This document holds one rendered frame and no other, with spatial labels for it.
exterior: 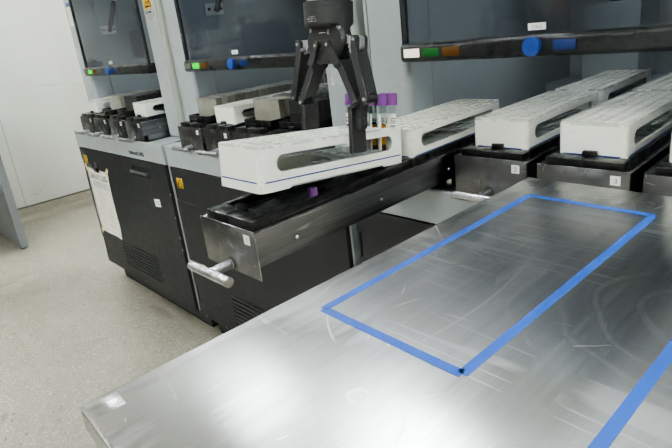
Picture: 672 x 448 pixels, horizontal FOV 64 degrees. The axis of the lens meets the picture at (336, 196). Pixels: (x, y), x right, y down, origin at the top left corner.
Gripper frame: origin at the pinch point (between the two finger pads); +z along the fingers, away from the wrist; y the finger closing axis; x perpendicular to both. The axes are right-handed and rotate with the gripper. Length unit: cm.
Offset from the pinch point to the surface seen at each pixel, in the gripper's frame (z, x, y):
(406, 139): 1.9, 13.6, 3.9
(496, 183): 9.5, 21.8, 16.5
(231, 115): 1, 25, -67
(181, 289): 69, 28, -117
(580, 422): 10, -31, 52
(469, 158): 5.6, 21.3, 11.4
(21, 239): 80, 14, -284
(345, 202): 9.1, -4.2, 6.6
